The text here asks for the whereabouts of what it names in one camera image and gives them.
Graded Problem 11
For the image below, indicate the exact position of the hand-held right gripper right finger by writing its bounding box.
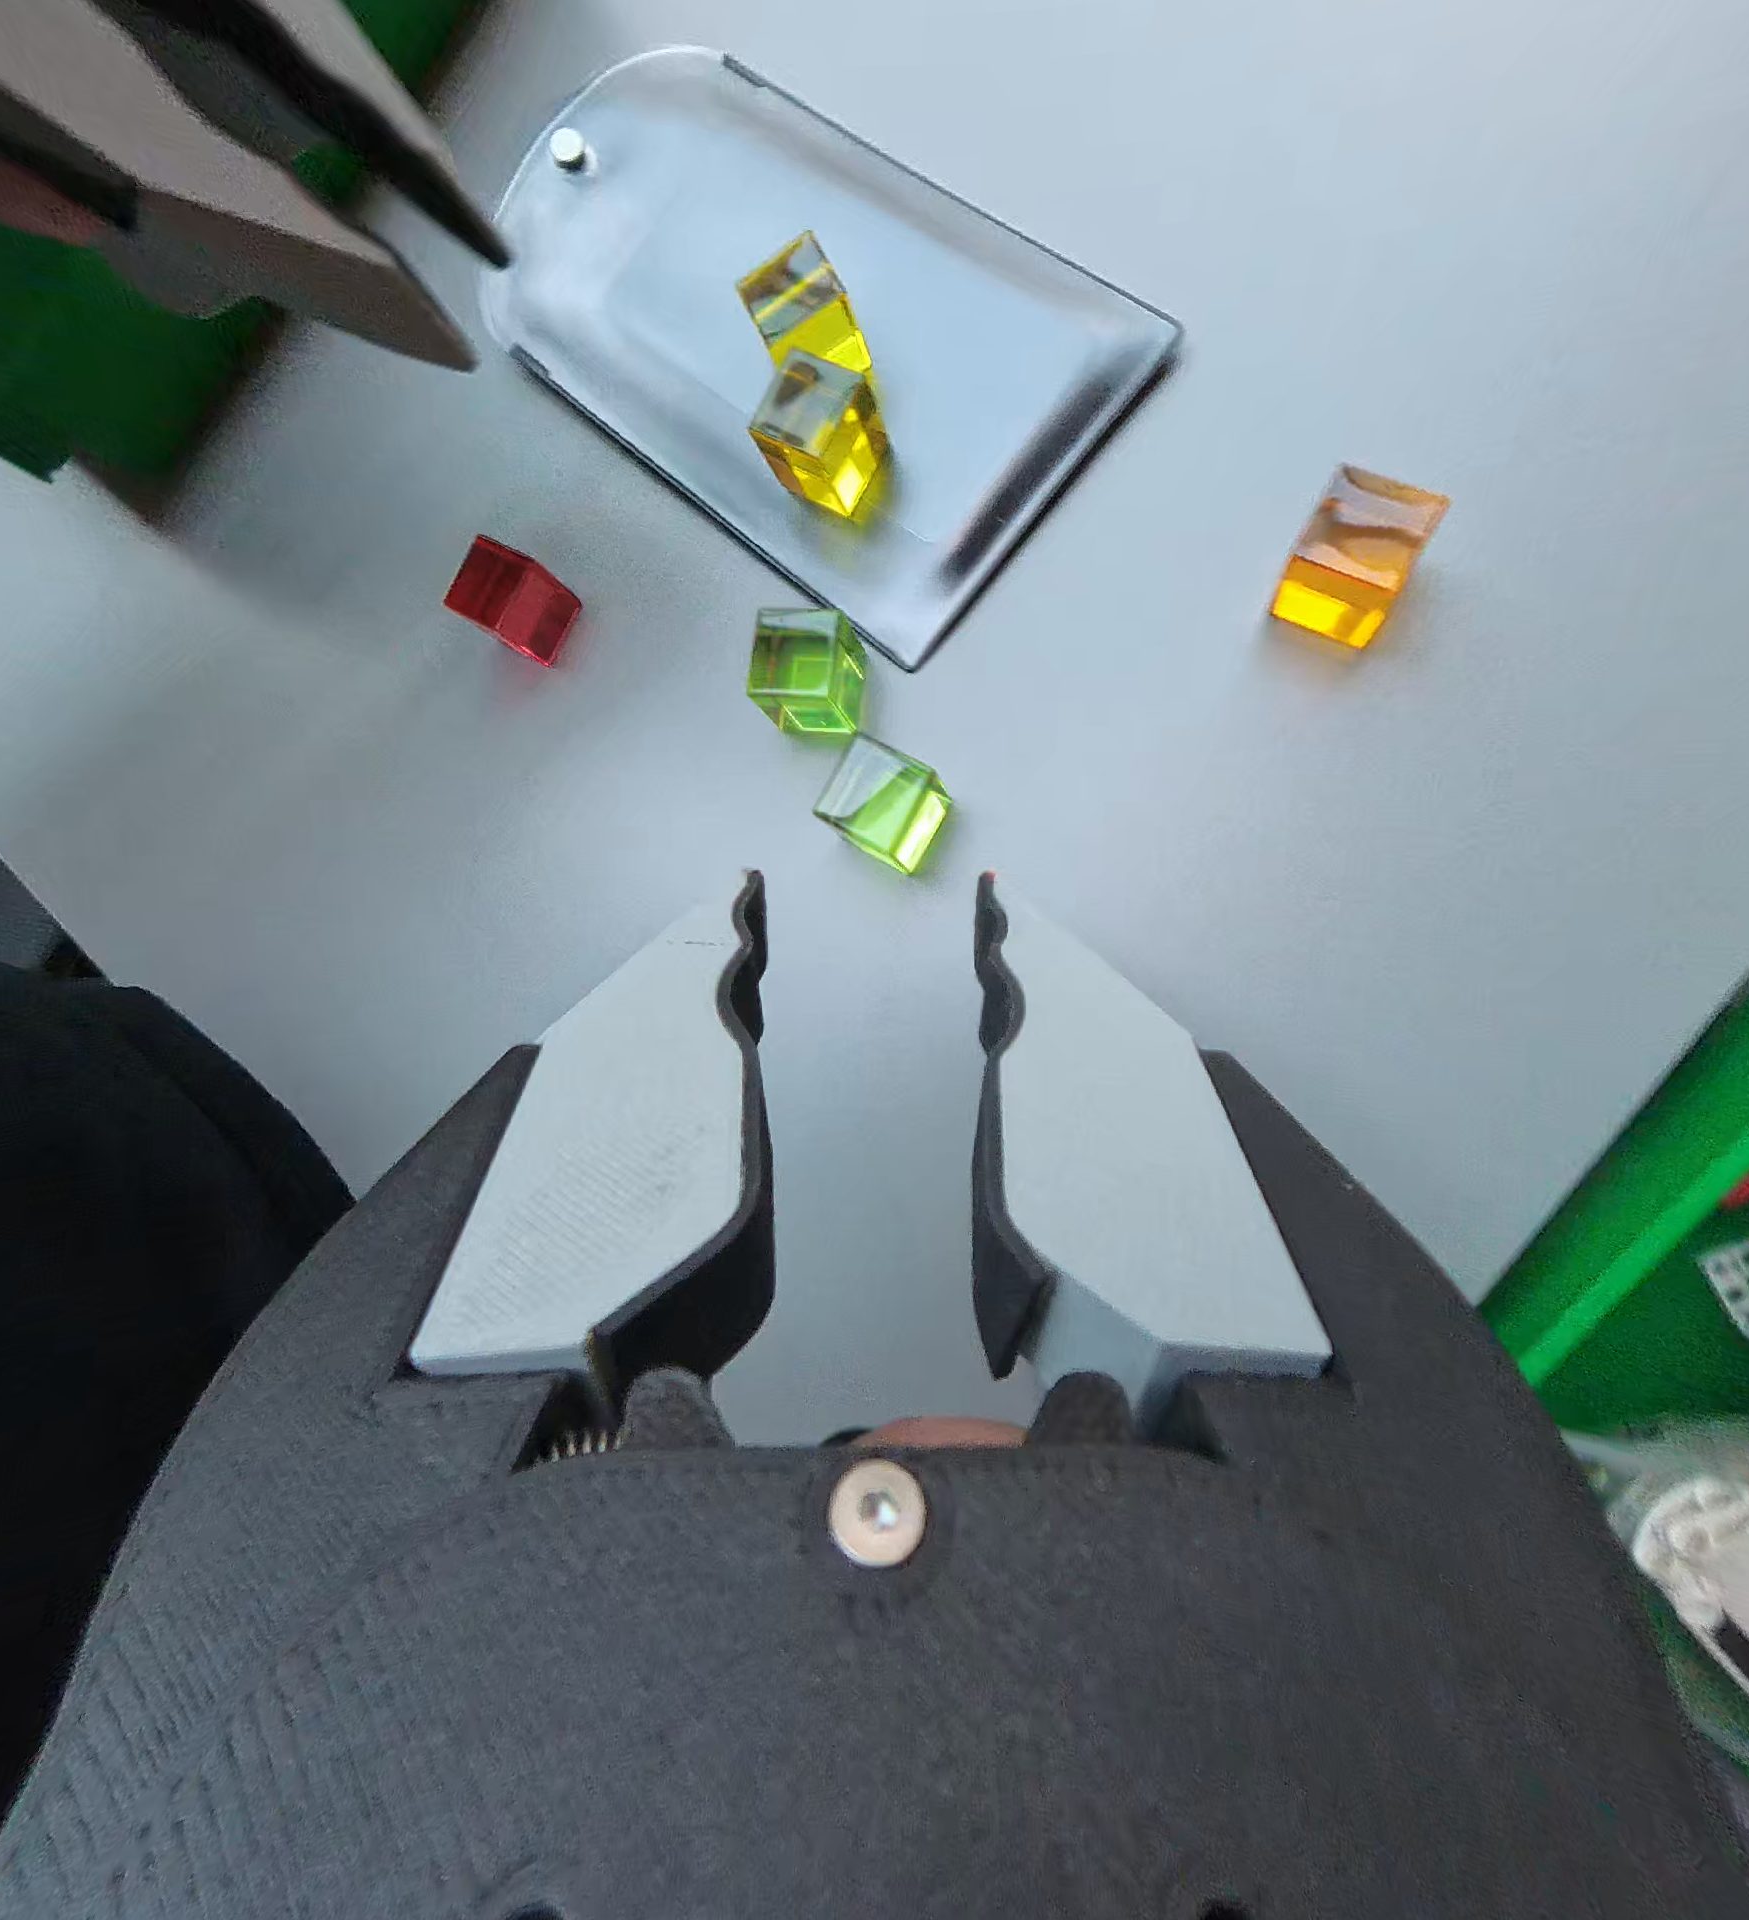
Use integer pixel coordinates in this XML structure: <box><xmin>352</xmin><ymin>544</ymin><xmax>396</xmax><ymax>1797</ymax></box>
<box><xmin>969</xmin><ymin>873</ymin><xmax>1336</xmax><ymax>1436</ymax></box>

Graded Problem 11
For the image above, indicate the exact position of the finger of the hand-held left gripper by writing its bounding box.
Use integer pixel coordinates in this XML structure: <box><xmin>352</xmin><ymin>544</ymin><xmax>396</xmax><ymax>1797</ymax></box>
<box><xmin>0</xmin><ymin>0</ymin><xmax>482</xmax><ymax>374</ymax></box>
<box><xmin>168</xmin><ymin>0</ymin><xmax>516</xmax><ymax>272</ymax></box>

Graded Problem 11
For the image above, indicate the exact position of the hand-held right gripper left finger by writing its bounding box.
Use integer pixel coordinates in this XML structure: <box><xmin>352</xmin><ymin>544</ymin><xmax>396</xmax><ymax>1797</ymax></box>
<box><xmin>404</xmin><ymin>866</ymin><xmax>780</xmax><ymax>1379</ymax></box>

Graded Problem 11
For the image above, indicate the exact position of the clear acrylic tray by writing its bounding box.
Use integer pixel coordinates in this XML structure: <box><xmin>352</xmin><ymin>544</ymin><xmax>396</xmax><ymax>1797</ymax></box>
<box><xmin>475</xmin><ymin>44</ymin><xmax>1187</xmax><ymax>675</ymax></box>

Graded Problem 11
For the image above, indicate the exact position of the green transparent cube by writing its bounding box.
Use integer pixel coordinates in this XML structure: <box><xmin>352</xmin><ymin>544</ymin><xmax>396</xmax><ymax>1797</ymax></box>
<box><xmin>812</xmin><ymin>732</ymin><xmax>955</xmax><ymax>877</ymax></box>
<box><xmin>747</xmin><ymin>605</ymin><xmax>870</xmax><ymax>738</ymax></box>

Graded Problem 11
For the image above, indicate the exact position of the orange transparent cube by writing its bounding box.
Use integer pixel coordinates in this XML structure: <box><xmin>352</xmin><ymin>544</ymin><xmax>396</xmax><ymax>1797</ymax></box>
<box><xmin>1267</xmin><ymin>462</ymin><xmax>1453</xmax><ymax>651</ymax></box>

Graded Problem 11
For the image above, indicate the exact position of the white desk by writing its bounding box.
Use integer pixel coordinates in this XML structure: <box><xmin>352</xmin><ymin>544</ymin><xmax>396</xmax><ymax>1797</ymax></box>
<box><xmin>0</xmin><ymin>0</ymin><xmax>1749</xmax><ymax>1442</ymax></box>

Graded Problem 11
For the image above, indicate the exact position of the yellow transparent cube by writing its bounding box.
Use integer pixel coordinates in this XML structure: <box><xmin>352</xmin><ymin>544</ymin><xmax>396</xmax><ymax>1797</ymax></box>
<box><xmin>736</xmin><ymin>230</ymin><xmax>877</xmax><ymax>376</ymax></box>
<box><xmin>747</xmin><ymin>353</ymin><xmax>894</xmax><ymax>525</ymax></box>

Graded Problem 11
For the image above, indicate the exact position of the red transparent cube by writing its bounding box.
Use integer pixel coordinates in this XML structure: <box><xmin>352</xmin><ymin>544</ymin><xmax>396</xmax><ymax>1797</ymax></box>
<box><xmin>440</xmin><ymin>535</ymin><xmax>584</xmax><ymax>670</ymax></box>

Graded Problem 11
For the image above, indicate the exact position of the green storage box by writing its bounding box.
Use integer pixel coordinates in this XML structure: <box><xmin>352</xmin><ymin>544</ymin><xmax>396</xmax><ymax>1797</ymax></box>
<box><xmin>1478</xmin><ymin>877</ymin><xmax>1749</xmax><ymax>1854</ymax></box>

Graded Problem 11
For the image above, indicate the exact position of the person's dark clothing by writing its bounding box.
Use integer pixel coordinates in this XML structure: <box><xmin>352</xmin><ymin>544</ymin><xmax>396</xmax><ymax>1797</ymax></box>
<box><xmin>0</xmin><ymin>766</ymin><xmax>359</xmax><ymax>1920</ymax></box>

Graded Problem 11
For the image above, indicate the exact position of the white plastic object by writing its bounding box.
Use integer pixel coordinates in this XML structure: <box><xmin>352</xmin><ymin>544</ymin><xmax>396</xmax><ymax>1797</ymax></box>
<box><xmin>1629</xmin><ymin>1477</ymin><xmax>1749</xmax><ymax>1774</ymax></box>

